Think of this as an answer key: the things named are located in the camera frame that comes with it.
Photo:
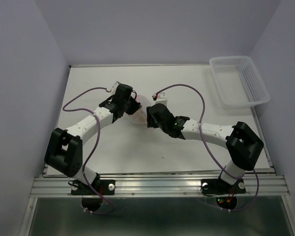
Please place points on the aluminium rail frame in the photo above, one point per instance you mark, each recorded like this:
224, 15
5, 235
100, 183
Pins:
158, 190

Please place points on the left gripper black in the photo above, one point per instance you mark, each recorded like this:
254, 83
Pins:
135, 107

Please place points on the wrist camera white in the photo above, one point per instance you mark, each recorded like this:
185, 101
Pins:
159, 98
112, 89

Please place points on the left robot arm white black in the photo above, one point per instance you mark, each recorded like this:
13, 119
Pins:
65, 148

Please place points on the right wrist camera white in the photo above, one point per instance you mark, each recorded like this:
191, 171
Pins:
159, 98

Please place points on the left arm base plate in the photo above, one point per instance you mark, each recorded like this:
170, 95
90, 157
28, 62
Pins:
105, 187

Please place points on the white mesh laundry bag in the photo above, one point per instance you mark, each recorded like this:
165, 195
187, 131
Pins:
140, 116

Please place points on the white plastic basket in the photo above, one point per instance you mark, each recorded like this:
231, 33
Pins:
238, 82

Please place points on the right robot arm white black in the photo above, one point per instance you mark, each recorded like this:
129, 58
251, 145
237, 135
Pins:
242, 143

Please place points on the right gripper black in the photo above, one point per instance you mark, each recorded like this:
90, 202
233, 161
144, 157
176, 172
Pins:
150, 121

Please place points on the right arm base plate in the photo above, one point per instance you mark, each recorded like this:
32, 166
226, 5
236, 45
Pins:
218, 187

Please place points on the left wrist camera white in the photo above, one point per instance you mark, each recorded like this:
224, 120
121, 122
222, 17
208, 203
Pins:
112, 89

